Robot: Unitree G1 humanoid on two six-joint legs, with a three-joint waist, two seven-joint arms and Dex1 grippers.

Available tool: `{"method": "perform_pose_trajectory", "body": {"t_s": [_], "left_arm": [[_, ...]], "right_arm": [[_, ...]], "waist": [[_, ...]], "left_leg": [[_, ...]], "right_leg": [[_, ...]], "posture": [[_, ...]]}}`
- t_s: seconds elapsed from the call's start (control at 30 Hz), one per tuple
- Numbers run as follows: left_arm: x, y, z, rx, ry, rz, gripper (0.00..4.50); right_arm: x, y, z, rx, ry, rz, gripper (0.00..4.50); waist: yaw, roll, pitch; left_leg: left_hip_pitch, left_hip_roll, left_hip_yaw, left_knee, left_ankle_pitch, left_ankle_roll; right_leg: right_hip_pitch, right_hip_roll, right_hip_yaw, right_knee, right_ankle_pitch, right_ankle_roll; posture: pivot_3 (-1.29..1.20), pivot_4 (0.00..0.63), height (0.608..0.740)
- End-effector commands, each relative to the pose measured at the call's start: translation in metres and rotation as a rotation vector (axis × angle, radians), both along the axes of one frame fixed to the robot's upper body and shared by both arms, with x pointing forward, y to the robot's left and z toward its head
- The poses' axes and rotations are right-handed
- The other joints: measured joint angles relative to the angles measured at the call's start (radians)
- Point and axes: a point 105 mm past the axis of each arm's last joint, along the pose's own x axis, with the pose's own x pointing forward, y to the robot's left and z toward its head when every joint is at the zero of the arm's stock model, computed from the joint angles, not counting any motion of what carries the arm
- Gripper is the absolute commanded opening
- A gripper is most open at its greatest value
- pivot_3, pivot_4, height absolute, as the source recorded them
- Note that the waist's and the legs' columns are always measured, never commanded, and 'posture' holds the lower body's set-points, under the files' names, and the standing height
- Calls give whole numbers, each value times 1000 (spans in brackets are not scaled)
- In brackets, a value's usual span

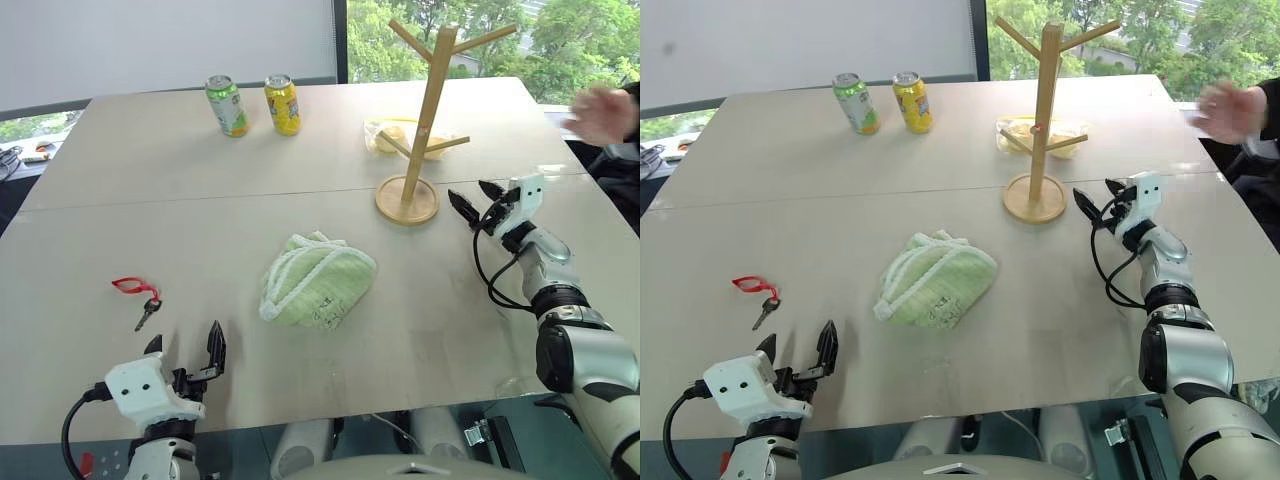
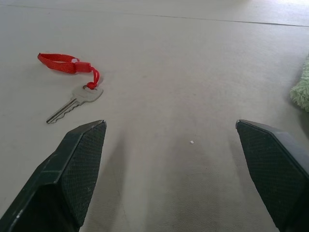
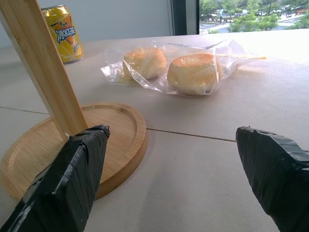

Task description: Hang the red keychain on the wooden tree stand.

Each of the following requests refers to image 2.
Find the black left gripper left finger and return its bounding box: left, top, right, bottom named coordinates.
left=0, top=119, right=108, bottom=232

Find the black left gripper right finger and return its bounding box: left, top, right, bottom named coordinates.
left=235, top=119, right=309, bottom=232

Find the light green fluffy cloth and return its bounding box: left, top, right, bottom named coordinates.
left=289, top=54, right=309, bottom=112

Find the silver key with red strap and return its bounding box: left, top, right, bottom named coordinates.
left=37, top=53, right=104, bottom=125

